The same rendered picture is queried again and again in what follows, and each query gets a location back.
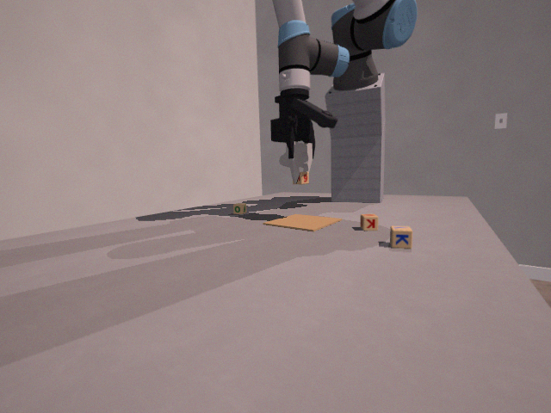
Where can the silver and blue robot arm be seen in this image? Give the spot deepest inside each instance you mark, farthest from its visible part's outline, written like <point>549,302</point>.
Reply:
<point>372,24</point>

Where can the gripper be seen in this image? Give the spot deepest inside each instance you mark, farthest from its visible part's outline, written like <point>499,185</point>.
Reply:
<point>297,154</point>

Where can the tan flat mat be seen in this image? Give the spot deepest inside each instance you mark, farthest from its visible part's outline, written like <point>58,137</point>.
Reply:
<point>303,222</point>

